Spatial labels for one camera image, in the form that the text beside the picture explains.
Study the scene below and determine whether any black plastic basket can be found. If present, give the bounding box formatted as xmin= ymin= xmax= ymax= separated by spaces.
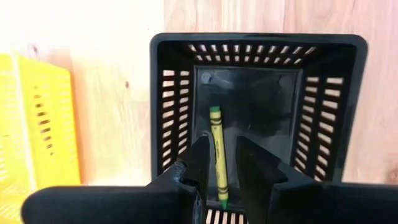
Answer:
xmin=149 ymin=32 xmax=369 ymax=224

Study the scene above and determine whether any yellow-green crayon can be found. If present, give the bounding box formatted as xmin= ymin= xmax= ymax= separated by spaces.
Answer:
xmin=208 ymin=105 xmax=230 ymax=211

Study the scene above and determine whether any yellow plastic basket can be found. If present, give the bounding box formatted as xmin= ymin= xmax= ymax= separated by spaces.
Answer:
xmin=0 ymin=52 xmax=81 ymax=224

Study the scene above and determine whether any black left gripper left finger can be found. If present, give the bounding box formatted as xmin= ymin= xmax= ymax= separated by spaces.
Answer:
xmin=20 ymin=135 xmax=211 ymax=224

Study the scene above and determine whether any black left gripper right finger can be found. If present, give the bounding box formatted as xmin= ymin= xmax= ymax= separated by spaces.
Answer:
xmin=235 ymin=136 xmax=398 ymax=224

